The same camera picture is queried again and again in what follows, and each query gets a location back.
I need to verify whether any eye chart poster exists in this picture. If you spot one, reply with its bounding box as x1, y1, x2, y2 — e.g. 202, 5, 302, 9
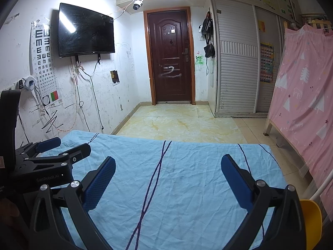
31, 19, 59, 108

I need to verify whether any dark brown door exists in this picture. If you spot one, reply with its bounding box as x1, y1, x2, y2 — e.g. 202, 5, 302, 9
143, 7, 196, 106

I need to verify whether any white louvered wardrobe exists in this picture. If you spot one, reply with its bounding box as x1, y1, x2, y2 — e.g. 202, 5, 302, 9
210, 0, 287, 118

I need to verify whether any white plug-in charger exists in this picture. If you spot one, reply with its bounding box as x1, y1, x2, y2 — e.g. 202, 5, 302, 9
24, 75, 38, 92

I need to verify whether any pink printed curtain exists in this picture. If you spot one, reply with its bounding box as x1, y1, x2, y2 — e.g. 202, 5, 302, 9
268, 23, 333, 209

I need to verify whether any light blue bed sheet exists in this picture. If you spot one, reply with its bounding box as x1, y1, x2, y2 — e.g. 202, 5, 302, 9
50, 129, 290, 250

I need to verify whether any black television cable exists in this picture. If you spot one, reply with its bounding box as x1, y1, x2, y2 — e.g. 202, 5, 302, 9
71, 57, 105, 131

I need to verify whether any colourful grid poster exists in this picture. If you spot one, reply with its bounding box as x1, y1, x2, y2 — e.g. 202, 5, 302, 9
260, 41, 275, 84

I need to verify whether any yellow plastic bin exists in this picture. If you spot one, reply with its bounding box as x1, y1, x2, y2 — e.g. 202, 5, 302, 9
299, 199, 323, 244

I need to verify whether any black wall television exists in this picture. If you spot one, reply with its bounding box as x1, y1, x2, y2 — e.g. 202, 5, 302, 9
57, 2, 116, 58

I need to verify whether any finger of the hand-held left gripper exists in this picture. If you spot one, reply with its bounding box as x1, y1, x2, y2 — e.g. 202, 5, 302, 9
15, 137, 62, 155
23, 143, 92, 168

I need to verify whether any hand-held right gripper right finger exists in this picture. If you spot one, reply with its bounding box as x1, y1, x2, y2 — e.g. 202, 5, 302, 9
221, 154, 306, 250

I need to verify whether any small black hanging bag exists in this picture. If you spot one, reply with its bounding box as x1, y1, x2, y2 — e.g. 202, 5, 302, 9
203, 43, 216, 59

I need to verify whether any large black hanging bag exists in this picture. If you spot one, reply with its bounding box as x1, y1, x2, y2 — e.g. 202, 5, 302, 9
201, 11, 214, 36

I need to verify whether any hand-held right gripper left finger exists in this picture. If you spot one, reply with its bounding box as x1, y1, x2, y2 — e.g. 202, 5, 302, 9
29, 156, 116, 250

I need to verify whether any white metal frame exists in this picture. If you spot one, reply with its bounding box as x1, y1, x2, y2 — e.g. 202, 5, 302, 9
301, 184, 333, 226

